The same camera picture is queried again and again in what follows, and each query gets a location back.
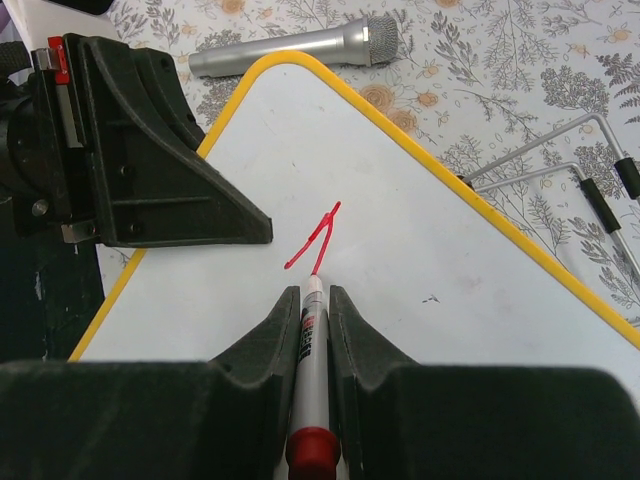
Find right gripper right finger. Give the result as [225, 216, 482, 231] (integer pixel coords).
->
[329, 286, 416, 479]

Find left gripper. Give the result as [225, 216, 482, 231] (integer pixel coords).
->
[4, 37, 273, 248]

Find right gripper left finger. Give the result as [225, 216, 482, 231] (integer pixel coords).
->
[209, 286, 301, 479]

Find red whiteboard marker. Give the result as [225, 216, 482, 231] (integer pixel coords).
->
[285, 275, 341, 479]

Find yellow framed whiteboard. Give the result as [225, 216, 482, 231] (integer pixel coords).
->
[72, 52, 639, 395]

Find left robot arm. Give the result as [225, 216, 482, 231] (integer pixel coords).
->
[1, 1, 273, 361]

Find silver microphone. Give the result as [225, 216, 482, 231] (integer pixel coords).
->
[188, 16, 399, 78]

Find floral table mat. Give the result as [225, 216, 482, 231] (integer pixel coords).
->
[108, 1, 639, 324]

